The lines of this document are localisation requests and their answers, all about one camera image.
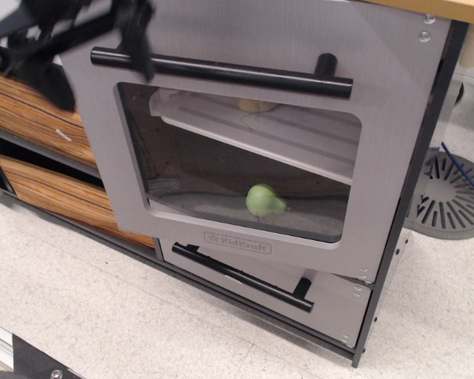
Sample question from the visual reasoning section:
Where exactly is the yellow toy potato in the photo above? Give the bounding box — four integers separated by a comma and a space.
237, 99, 277, 114

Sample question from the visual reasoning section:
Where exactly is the wooden countertop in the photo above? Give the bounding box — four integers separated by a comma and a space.
370, 0, 474, 24

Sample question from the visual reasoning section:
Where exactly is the grey toy oven door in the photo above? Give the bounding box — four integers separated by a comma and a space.
62, 1, 452, 282

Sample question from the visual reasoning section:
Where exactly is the upper wood-pattern fabric bin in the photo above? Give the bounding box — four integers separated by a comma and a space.
0, 73, 97, 168

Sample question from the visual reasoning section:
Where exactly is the black toy kitchen frame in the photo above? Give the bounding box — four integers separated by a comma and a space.
0, 21, 468, 367

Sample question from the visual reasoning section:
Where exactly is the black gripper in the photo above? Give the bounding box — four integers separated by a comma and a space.
0, 1, 156, 111

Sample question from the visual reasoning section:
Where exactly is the black plate with screw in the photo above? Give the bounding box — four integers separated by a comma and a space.
12, 334, 81, 379

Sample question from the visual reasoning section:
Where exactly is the black oven door handle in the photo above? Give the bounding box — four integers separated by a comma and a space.
89, 46, 354, 99

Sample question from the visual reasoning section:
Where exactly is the grey slotted round base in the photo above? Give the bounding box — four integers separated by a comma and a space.
404, 148, 474, 240

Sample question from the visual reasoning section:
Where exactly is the blue cable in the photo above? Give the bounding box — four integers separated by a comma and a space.
440, 141, 474, 203

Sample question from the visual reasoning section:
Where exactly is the green toy pear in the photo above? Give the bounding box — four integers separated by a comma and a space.
246, 183, 288, 217

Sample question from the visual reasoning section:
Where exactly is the lower wood-pattern fabric bin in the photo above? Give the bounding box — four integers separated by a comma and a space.
0, 144, 154, 249

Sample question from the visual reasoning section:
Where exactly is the white oven shelf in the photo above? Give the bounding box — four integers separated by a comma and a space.
149, 88, 362, 185

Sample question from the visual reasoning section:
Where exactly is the grey lower drawer front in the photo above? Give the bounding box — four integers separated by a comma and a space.
160, 239, 371, 348

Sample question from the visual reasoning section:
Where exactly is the wood-pattern fabric bin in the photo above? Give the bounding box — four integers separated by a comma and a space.
0, 73, 97, 168
0, 144, 154, 249

